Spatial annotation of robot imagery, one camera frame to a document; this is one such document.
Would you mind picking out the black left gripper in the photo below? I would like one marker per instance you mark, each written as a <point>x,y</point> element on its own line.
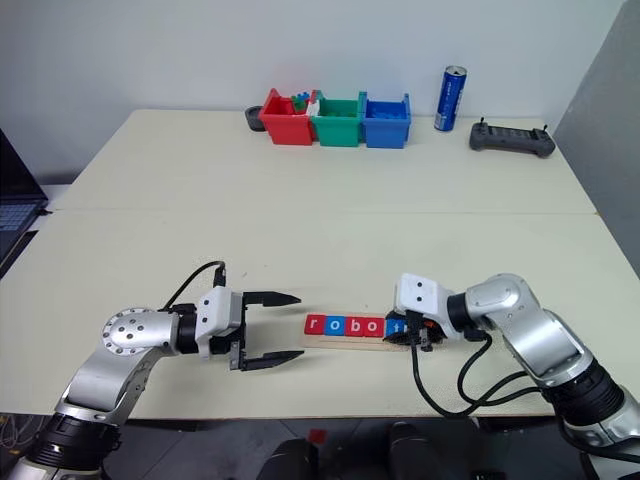
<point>222,345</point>

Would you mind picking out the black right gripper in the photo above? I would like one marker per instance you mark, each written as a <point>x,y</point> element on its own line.
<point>417,332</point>

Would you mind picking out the blue letter t block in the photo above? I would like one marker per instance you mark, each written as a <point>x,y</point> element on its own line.
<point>396,327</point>

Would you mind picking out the red letter o block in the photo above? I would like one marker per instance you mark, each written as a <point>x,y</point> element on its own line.
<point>374,326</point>

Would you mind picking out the red letter b block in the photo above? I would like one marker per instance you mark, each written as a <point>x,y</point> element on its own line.
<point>354,325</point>

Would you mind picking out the red letter r block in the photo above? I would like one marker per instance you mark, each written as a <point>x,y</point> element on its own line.
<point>315,324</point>

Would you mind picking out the blue letter o block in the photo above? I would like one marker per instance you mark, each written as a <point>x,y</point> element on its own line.
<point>334,325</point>

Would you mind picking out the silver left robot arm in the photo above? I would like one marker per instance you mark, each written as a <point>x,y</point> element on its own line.
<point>130,332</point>

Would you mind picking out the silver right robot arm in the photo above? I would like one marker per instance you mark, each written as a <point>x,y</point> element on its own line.
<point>520,315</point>

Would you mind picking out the row of letter tiles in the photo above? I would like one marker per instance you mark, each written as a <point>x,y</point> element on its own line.
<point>340,341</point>

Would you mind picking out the red object on floor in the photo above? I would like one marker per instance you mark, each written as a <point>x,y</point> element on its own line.
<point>317,436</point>

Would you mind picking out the dark rounded shape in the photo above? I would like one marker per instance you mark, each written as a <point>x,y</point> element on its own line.
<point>292,460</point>
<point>410,450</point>

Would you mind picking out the blue plastic bin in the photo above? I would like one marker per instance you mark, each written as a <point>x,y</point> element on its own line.
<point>384,132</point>

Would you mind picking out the red plastic bin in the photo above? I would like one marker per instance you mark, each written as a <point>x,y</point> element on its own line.
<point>287,127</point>

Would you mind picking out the green plastic bin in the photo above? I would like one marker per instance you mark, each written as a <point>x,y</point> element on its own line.
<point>340,131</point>

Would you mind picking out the black round bowl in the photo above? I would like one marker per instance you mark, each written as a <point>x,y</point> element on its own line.
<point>252,120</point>

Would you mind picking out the grey handheld controller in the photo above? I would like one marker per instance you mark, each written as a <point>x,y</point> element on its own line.
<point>510,137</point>

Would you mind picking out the white toy brick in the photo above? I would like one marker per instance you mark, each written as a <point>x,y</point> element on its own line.
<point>313,108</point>

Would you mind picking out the green toy brick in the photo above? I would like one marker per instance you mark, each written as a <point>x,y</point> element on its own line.
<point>299,104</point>

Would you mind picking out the blue drink can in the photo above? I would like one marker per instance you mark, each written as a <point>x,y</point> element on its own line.
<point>450,100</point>

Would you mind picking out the blue toy brick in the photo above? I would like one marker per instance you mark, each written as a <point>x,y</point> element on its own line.
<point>300,95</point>

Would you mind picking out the dark laptop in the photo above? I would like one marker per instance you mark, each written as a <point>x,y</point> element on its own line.
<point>15,200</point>

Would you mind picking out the grey partition panel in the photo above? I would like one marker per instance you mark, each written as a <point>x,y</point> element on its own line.
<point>605,125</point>

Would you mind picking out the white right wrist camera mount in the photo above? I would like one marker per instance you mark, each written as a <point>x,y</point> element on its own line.
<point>420,292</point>

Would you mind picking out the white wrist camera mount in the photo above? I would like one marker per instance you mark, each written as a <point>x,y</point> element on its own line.
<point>215,312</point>
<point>420,292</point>

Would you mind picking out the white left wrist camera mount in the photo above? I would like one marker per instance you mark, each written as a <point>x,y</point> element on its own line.
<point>215,312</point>

